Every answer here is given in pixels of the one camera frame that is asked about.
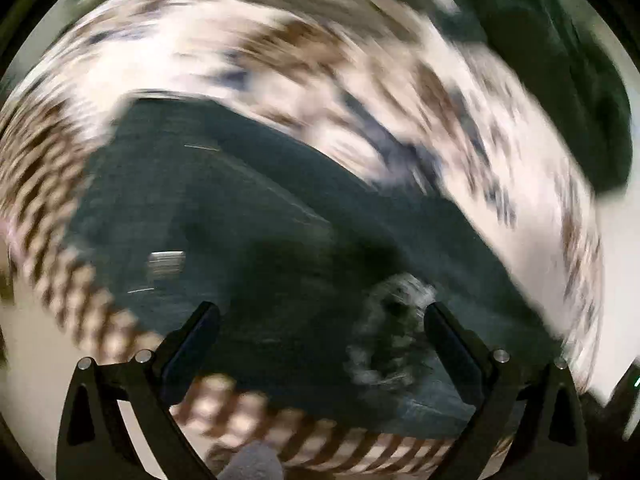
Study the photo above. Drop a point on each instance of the dark blue denim pants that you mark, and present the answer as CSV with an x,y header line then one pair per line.
x,y
280,260

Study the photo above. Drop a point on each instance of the brown and white printed blanket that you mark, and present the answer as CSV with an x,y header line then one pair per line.
x,y
350,85

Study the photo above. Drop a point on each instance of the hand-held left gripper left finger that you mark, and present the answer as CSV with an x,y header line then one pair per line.
x,y
192,347

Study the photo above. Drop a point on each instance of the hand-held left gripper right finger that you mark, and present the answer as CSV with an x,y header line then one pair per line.
x,y
452,347

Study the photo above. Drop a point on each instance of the dark green cloth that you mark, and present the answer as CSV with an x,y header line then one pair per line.
x,y
555,60

